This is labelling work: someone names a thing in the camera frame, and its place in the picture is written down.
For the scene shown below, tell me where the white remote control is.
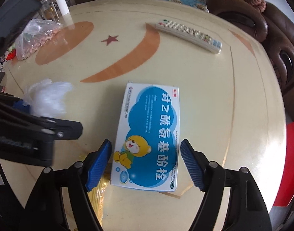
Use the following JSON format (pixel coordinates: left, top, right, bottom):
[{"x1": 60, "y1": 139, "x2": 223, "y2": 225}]
[{"x1": 155, "y1": 19, "x2": 222, "y2": 54}]

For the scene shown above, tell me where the clear bag of peanuts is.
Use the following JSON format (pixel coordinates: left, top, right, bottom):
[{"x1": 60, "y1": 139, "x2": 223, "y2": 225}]
[{"x1": 15, "y1": 19, "x2": 63, "y2": 60}]

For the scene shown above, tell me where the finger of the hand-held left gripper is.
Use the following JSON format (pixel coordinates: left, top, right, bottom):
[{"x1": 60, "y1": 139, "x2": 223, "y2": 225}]
[
  {"x1": 0, "y1": 0, "x2": 42, "y2": 51},
  {"x1": 0, "y1": 93, "x2": 83, "y2": 141}
]

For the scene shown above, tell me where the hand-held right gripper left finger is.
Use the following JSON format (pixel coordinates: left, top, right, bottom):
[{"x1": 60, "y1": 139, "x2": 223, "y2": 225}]
[{"x1": 24, "y1": 139, "x2": 113, "y2": 231}]

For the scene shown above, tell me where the red plastic chair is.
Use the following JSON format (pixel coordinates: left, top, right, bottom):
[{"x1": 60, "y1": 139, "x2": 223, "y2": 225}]
[{"x1": 274, "y1": 121, "x2": 294, "y2": 207}]

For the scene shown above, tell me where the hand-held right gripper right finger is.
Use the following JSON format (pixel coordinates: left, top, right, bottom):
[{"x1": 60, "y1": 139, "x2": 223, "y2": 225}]
[{"x1": 180, "y1": 139, "x2": 270, "y2": 231}]

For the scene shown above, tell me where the brown leather sofa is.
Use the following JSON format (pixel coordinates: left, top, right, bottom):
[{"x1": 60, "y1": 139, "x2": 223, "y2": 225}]
[{"x1": 73, "y1": 0, "x2": 269, "y2": 44}]

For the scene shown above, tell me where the brown leather armchair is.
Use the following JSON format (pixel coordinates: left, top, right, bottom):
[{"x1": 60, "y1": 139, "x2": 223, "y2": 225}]
[{"x1": 261, "y1": 1, "x2": 294, "y2": 116}]

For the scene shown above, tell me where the glass jar with bronze lid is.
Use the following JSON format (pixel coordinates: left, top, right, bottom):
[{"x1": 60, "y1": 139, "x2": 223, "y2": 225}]
[{"x1": 36, "y1": 0, "x2": 60, "y2": 23}]

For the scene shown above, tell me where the blue and white medicine box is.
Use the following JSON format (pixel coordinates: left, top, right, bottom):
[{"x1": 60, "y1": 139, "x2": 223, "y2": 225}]
[{"x1": 110, "y1": 82, "x2": 180, "y2": 193}]

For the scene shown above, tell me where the clear plastic wrap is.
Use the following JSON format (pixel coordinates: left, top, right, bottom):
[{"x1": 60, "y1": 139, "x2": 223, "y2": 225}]
[{"x1": 22, "y1": 78, "x2": 74, "y2": 117}]

